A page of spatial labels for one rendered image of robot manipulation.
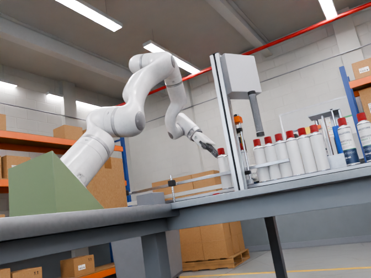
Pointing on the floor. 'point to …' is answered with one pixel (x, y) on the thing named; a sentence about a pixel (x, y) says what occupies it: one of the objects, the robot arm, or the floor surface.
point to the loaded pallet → (207, 232)
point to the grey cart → (125, 272)
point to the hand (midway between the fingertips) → (216, 153)
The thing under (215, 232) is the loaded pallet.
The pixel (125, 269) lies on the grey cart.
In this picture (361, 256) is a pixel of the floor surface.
